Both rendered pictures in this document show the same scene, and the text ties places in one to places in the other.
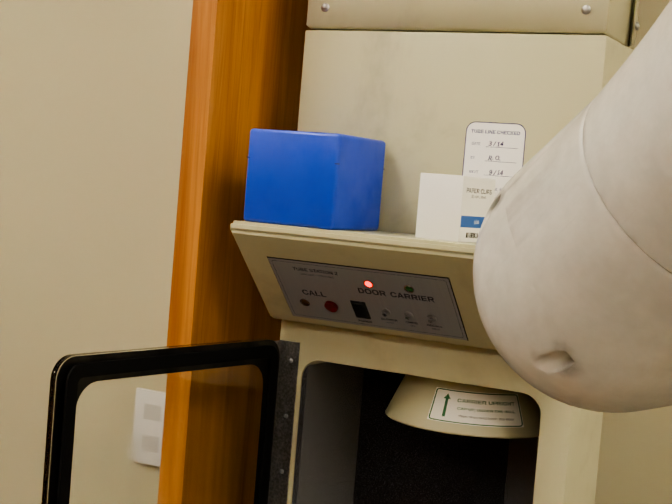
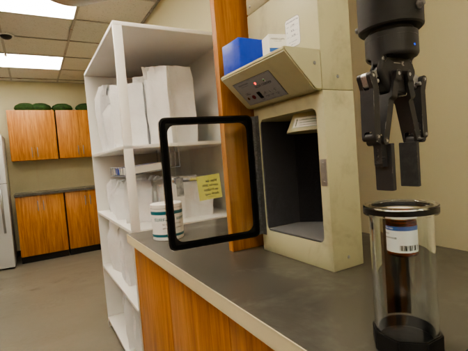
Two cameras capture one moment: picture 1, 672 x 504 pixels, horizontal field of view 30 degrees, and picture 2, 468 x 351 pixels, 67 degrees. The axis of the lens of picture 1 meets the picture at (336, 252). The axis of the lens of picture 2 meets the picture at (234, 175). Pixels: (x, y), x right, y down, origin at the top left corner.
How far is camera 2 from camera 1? 0.65 m
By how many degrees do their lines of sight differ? 33
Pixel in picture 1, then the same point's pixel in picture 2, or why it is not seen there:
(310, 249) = (237, 77)
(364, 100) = (261, 30)
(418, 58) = (271, 8)
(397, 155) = not seen: hidden behind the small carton
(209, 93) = (216, 43)
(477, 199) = (276, 41)
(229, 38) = (223, 26)
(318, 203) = (236, 61)
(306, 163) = (232, 50)
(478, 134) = (287, 24)
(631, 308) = not seen: outside the picture
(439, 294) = (270, 78)
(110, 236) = not seen: hidden behind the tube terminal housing
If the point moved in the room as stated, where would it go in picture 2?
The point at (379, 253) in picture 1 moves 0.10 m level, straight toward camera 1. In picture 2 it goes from (249, 69) to (228, 63)
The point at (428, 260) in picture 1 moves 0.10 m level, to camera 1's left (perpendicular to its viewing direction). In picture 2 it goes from (260, 65) to (228, 72)
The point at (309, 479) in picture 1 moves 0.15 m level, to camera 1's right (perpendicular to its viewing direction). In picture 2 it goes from (269, 159) to (313, 157)
